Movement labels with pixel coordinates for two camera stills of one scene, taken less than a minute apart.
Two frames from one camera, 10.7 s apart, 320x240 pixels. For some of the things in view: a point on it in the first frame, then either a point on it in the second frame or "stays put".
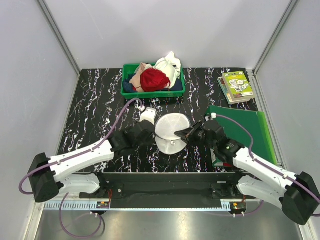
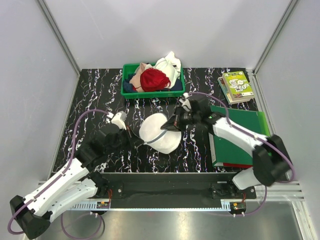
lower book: [222, 82] stays put
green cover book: [237, 86] stays put
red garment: [153, 80] stays put
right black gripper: [189, 134] to [172, 124]
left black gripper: [149, 141] to [133, 140]
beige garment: [135, 79] stays put
